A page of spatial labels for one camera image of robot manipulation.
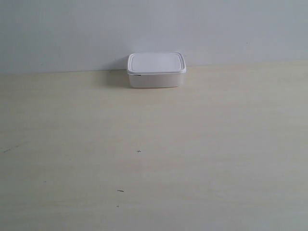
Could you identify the white lidded plastic container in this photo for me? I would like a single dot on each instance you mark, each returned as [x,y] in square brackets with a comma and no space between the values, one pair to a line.
[156,69]

